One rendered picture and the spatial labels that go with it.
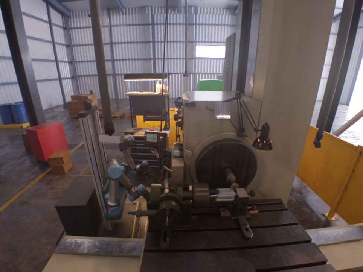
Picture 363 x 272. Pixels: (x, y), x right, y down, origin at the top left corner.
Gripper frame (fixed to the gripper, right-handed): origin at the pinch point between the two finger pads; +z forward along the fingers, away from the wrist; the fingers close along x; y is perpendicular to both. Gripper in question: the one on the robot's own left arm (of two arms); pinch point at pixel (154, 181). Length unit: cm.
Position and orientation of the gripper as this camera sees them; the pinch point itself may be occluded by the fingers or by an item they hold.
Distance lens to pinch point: 231.3
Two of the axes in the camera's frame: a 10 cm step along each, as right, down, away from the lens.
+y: 9.2, -3.8, -1.1
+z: 4.0, 8.9, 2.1
